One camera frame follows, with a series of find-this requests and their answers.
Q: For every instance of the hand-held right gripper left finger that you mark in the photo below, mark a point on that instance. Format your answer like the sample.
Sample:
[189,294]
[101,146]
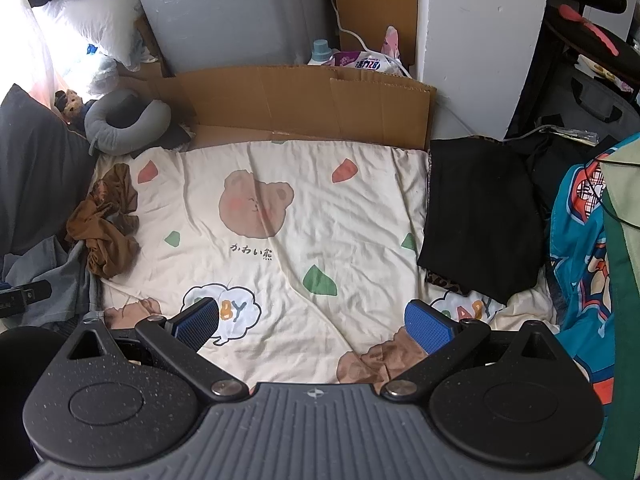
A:
[192,324]

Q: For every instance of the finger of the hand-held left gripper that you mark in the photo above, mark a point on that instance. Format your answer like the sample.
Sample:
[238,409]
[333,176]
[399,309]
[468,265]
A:
[25,295]

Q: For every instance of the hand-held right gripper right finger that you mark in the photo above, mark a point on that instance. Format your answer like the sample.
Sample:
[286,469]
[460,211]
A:
[430,332]

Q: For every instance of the brown printed t-shirt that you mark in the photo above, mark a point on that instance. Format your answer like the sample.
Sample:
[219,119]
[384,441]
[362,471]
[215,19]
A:
[107,245]

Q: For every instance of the blue-grey denim garment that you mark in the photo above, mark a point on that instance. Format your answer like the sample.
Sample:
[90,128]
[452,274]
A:
[50,270]

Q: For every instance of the leopard print cloth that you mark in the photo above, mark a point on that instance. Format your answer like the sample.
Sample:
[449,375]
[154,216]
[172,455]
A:
[445,281]

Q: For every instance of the dark grey blanket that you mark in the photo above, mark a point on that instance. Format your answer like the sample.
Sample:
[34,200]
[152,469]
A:
[35,175]

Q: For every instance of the black folded garment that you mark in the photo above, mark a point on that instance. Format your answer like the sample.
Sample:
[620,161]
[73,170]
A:
[475,220]

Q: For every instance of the cream bear print bed sheet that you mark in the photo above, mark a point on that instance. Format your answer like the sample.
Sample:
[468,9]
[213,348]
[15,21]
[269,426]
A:
[310,240]

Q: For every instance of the blue cartoon print blanket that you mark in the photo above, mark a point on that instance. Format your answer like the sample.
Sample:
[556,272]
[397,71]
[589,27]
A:
[575,260]

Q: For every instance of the small black cloth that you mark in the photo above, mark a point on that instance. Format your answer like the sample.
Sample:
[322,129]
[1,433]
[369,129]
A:
[175,136]

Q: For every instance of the small teddy bear toy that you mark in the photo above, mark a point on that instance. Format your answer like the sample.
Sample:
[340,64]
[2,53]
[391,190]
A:
[70,105]

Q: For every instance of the green cloth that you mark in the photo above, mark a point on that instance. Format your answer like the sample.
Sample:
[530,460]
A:
[622,270]

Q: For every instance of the grey neck pillow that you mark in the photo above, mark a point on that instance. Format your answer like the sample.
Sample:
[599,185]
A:
[150,120]

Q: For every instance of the flattened cardboard sheet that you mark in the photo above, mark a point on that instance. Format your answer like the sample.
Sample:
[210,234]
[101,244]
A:
[300,105]

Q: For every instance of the clear packet with chopsticks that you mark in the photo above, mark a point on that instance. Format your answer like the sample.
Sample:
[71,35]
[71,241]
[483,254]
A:
[575,136]

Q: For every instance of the sheer pink curtain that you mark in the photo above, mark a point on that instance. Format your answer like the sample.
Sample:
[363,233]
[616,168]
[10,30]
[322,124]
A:
[30,50]

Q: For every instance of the white pillow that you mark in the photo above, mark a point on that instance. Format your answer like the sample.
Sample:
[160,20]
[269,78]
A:
[95,20]

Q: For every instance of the pink patterned packet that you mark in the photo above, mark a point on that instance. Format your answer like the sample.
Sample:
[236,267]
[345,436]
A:
[390,42]

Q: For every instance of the light blue detergent bottle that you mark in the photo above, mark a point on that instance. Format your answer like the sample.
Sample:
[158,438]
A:
[322,55]

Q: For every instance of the grey plastic-wrapped mattress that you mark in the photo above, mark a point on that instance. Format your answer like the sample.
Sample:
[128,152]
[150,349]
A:
[225,10]

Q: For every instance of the pink plastic object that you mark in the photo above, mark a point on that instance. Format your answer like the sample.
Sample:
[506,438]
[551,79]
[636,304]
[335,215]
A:
[592,27]

